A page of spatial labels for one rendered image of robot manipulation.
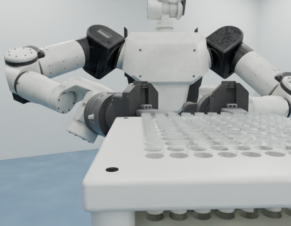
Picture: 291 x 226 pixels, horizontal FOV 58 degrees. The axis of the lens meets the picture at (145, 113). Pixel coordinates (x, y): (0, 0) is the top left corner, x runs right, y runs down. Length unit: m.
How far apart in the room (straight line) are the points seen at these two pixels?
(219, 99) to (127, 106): 0.15
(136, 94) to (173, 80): 0.42
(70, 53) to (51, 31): 3.30
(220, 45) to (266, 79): 0.18
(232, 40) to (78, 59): 0.49
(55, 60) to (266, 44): 5.48
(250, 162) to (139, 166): 0.07
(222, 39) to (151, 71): 0.26
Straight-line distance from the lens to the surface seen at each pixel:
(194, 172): 0.16
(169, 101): 0.82
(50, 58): 0.79
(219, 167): 0.17
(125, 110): 0.40
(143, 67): 0.80
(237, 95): 0.45
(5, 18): 4.10
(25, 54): 0.73
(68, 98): 0.63
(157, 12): 0.89
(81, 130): 0.55
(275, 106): 0.72
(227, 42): 0.90
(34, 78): 0.67
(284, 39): 5.79
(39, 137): 4.11
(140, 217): 0.21
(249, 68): 0.87
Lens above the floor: 1.08
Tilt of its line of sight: 7 degrees down
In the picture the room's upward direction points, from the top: straight up
